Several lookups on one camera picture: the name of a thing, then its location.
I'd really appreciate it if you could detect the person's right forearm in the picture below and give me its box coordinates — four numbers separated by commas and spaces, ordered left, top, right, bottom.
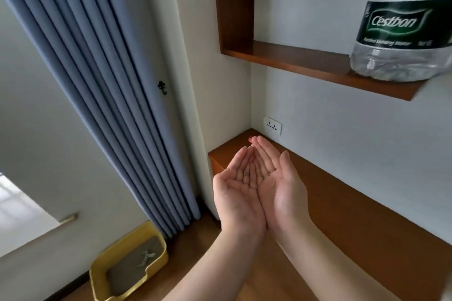
275, 218, 402, 301

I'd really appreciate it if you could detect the person's left hand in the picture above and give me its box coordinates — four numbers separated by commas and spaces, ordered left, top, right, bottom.
212, 145, 267, 238

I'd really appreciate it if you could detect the white wall outlet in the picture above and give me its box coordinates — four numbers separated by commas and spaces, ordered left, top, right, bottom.
263, 116, 283, 136

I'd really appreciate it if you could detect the pale blue litter scoop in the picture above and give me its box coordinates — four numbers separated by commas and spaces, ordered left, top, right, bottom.
139, 249, 156, 268

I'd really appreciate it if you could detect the person's left forearm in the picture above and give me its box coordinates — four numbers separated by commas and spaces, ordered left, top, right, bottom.
162, 228, 266, 301

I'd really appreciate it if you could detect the person's right hand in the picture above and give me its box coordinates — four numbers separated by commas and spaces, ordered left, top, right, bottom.
249, 135, 313, 243

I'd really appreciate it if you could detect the dark baseboard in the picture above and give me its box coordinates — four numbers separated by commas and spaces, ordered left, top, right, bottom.
44, 195, 219, 301

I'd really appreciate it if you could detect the large clear water bottle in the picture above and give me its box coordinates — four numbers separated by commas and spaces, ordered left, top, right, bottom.
348, 0, 452, 83

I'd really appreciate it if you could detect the blue pleated curtain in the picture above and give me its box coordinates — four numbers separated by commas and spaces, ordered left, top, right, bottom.
0, 0, 202, 240

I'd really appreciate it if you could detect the yellow litter box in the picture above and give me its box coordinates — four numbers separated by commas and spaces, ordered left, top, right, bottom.
89, 220, 170, 301

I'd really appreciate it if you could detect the white window sill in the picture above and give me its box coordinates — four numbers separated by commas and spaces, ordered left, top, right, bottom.
0, 172, 79, 259

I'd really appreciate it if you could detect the brown wooden wall shelf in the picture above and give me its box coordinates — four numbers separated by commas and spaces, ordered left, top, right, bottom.
211, 0, 426, 102

